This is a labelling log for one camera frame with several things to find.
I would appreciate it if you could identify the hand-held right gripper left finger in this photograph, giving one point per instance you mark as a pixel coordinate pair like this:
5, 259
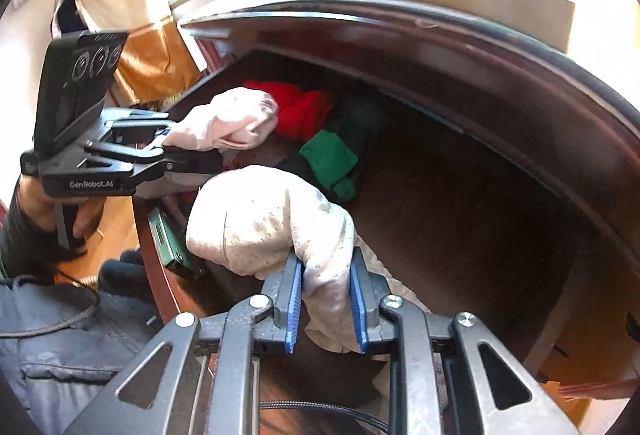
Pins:
295, 310

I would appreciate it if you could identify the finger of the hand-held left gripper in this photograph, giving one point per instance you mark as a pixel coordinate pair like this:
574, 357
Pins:
190, 162
130, 117

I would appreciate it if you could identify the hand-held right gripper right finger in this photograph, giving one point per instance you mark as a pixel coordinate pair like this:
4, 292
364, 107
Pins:
357, 305

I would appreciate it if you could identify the pink underwear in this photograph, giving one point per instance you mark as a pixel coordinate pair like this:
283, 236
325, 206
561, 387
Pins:
225, 125

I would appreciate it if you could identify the cream dotted underwear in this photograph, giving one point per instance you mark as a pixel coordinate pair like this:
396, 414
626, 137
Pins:
265, 220

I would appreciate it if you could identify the bright red underwear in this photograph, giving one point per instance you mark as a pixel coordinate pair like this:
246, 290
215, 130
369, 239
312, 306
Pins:
300, 110

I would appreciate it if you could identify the wide desk drawer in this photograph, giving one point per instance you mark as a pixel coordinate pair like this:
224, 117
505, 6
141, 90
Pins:
450, 215

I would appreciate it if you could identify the green and black underwear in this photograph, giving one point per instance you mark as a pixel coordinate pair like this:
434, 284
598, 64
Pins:
327, 157

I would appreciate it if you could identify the person's left forearm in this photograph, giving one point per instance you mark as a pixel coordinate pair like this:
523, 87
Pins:
20, 250

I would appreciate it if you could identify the person's left hand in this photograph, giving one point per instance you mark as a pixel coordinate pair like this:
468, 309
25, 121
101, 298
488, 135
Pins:
35, 210

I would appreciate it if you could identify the person's dark trousers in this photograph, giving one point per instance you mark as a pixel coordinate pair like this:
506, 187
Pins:
125, 270

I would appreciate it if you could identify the person's grey blue jacket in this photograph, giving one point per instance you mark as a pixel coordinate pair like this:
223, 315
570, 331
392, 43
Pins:
60, 355

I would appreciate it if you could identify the dark wooden desk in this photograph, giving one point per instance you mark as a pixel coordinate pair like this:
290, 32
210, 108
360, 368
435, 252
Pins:
500, 65

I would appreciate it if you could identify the metal drawer rail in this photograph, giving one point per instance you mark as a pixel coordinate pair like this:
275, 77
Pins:
170, 240

